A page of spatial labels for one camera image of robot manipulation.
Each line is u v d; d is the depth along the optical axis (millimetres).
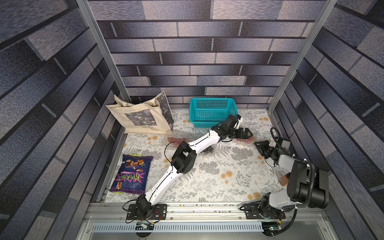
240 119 878
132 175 812
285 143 716
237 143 995
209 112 1177
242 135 831
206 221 699
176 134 1054
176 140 984
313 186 405
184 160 631
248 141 945
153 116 937
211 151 948
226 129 776
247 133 833
